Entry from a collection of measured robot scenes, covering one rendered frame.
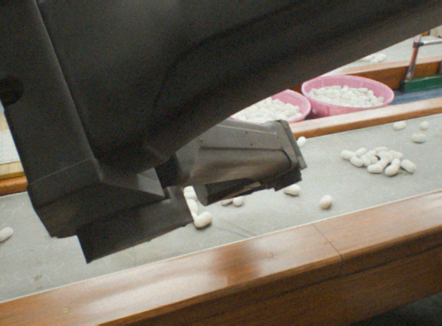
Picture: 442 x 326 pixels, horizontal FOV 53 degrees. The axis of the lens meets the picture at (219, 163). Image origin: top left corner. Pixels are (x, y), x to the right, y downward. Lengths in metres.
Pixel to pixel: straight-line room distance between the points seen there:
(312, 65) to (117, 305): 0.55
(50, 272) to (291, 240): 0.40
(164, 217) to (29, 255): 0.60
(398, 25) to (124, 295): 0.58
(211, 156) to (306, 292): 0.49
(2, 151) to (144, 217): 0.88
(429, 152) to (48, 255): 0.86
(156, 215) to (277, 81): 0.10
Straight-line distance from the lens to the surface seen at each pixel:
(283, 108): 1.30
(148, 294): 0.68
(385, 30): 0.17
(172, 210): 0.25
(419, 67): 1.76
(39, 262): 0.81
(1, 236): 0.87
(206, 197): 0.61
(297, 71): 0.16
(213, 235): 0.80
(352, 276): 0.80
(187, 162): 0.27
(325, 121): 1.19
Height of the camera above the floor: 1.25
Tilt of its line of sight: 30 degrees down
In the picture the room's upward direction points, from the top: straight up
